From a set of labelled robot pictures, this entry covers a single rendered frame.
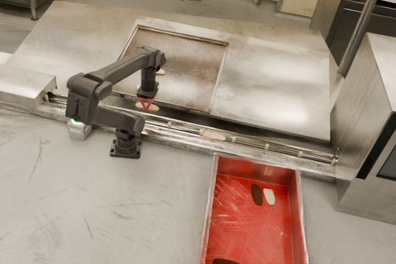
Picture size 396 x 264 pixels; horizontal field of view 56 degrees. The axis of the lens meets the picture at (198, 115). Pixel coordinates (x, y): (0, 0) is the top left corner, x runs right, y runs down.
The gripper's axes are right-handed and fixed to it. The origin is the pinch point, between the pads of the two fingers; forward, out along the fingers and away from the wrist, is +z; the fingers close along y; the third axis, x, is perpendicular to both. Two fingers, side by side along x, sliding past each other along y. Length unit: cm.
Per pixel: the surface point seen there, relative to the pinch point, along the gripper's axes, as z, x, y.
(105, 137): 11.4, 13.8, -12.4
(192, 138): 7.3, -21.3, -5.7
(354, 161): -10, -80, -16
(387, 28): 18, -133, 165
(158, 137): 7.5, -7.8, -9.6
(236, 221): 11, -45, -38
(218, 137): 7.7, -31.8, -1.4
